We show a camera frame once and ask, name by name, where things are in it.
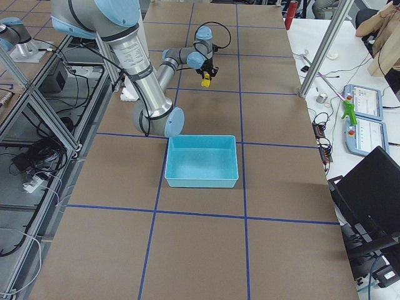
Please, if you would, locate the yellow beetle toy car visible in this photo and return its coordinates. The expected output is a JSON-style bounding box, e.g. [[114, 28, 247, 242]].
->
[[201, 72, 211, 88]]

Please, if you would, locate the reacher grabber tool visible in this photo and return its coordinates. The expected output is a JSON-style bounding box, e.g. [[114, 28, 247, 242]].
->
[[293, 50, 357, 125]]

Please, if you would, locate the teach pendant tablet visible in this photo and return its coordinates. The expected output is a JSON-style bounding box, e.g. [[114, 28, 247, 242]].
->
[[344, 116, 389, 156], [343, 84, 383, 121]]

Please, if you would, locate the red cylinder tube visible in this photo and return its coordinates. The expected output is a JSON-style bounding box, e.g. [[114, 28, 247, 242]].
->
[[284, 1, 298, 30]]

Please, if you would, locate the small silver metal cylinder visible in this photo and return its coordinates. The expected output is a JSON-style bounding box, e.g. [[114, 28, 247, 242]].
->
[[316, 92, 328, 104]]

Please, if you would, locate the near teach pendant tablet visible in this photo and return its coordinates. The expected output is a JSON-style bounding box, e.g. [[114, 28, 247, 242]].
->
[[344, 116, 389, 156]]

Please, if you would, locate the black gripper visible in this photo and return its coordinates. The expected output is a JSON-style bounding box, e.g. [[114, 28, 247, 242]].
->
[[196, 43, 219, 78]]

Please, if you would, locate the aluminium frame post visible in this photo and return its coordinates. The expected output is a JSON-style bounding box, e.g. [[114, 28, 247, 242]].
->
[[298, 0, 354, 98]]

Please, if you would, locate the black orange electronics board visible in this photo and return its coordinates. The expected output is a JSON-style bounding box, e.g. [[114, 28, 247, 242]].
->
[[312, 122, 333, 165]]

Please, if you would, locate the black laptop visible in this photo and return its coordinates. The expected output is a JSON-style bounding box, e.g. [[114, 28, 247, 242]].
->
[[328, 146, 399, 286]]

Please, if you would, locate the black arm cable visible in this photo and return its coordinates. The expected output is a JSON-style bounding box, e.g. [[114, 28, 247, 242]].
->
[[193, 21, 233, 53]]

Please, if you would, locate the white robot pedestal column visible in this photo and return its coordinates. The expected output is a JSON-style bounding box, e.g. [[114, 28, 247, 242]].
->
[[120, 75, 139, 102]]

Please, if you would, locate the far teach pendant tablet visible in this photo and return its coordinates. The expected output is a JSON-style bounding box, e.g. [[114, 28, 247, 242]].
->
[[343, 84, 383, 121]]

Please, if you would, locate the light blue plastic bin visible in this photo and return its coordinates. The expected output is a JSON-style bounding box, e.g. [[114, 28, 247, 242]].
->
[[164, 135, 239, 188]]

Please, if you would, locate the seated person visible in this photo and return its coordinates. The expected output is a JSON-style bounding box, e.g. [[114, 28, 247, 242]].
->
[[312, 0, 400, 60]]

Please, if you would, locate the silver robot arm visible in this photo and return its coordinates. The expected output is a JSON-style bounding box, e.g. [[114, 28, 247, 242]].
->
[[51, 1, 218, 138]]

